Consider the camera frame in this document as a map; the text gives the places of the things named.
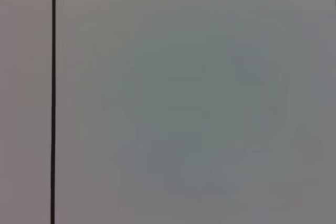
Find thin dark cable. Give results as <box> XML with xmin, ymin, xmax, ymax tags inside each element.
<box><xmin>50</xmin><ymin>0</ymin><xmax>57</xmax><ymax>224</ymax></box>

